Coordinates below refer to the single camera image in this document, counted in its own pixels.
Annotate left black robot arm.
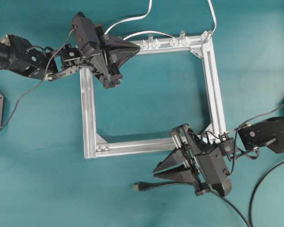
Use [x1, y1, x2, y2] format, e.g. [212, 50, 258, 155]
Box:
[0, 24, 140, 88]

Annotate left wrist camera housing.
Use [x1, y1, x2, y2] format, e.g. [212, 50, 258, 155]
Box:
[71, 12, 101, 57]

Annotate white ribbon cable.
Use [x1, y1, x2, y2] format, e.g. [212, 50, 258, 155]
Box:
[105, 0, 218, 41]

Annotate black HDMI cable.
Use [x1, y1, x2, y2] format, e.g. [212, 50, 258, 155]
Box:
[133, 157, 284, 227]

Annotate grey right arm cable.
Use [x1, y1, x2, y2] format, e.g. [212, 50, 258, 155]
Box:
[226, 105, 284, 134]

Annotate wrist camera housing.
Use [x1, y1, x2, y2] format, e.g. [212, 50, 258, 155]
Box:
[195, 144, 232, 197]
[71, 12, 101, 57]

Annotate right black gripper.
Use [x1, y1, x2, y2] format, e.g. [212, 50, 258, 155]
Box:
[153, 123, 218, 196]

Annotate right wrist camera housing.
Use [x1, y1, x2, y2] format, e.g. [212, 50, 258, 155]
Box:
[195, 144, 232, 197]

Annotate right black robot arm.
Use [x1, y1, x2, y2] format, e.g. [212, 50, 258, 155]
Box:
[153, 117, 284, 197]

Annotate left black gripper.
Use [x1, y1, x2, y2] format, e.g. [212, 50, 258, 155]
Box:
[79, 23, 140, 89]

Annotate corner aluminium post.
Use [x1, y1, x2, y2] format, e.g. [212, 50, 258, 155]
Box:
[204, 30, 213, 44]

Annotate square aluminium extrusion frame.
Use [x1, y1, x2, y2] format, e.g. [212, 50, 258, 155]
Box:
[80, 31, 226, 159]

